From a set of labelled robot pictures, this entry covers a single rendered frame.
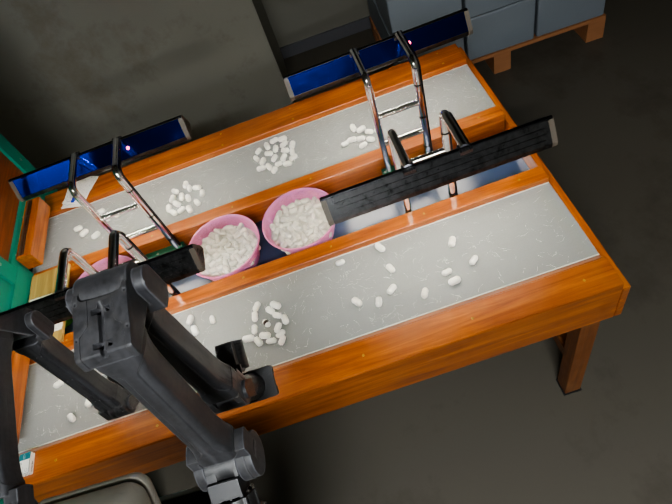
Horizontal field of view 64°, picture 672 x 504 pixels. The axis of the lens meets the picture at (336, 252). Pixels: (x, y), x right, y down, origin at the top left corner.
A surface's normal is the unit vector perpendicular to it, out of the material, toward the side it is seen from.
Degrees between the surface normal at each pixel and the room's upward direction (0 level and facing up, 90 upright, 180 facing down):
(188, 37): 90
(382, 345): 0
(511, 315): 0
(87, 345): 13
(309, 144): 0
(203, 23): 90
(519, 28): 90
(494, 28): 90
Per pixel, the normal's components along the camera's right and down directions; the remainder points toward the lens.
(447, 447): -0.25, -0.56
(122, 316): -0.20, -0.38
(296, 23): 0.20, 0.77
